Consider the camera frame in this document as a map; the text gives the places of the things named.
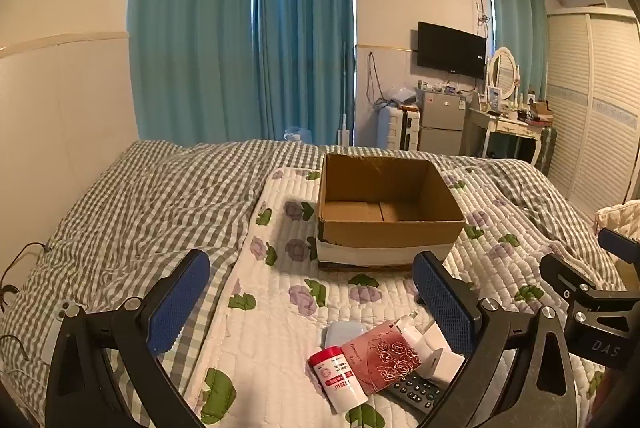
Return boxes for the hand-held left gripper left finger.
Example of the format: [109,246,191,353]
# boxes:
[45,249,211,428]

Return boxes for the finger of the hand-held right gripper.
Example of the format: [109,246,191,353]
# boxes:
[540,252,610,306]
[597,227,640,266]

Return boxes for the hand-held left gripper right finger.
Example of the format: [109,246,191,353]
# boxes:
[412,250,584,428]

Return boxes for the white adapter block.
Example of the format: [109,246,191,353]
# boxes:
[421,323,466,384]

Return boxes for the red floral box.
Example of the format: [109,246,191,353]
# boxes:
[345,320,423,396]

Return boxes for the black remote control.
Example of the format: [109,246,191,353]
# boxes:
[385,370,451,414]

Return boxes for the light blue case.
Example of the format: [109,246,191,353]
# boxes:
[327,320,363,351]

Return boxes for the cardboard box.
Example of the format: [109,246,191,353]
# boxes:
[316,152,467,270]

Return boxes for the white bottle with red cap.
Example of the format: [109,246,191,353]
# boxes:
[307,345,370,414]

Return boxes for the floral quilted mat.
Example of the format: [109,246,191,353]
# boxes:
[185,165,621,428]

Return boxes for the grey checked blanket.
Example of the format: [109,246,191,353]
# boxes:
[0,139,640,428]

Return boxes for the green striped chair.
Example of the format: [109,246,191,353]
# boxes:
[532,125,559,175]

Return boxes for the light blue phone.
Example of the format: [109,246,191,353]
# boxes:
[42,300,87,363]

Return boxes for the white louvred wardrobe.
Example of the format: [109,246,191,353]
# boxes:
[545,5,640,219]

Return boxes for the white dressing table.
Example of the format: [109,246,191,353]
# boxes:
[462,105,545,168]

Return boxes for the white ribbed suitcase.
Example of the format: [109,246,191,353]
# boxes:
[377,104,422,153]

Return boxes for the grey small fridge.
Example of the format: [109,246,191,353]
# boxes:
[419,89,471,155]

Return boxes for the white oval mirror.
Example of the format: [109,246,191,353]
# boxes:
[486,46,519,101]

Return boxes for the clear plastic bag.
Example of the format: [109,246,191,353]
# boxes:
[387,85,419,107]

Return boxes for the white mop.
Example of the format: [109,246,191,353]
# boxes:
[337,43,354,147]

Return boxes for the narrow teal curtain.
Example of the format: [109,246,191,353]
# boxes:
[487,0,549,103]

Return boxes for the wide teal curtain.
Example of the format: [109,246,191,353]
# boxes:
[128,0,262,145]

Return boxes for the teal window curtain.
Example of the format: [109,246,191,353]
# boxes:
[252,0,357,146]

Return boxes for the black cable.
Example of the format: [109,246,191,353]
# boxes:
[0,242,52,304]

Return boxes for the hanging wall cables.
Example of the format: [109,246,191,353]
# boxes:
[366,52,387,110]

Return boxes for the black wall television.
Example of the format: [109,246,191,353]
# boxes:
[417,21,487,80]

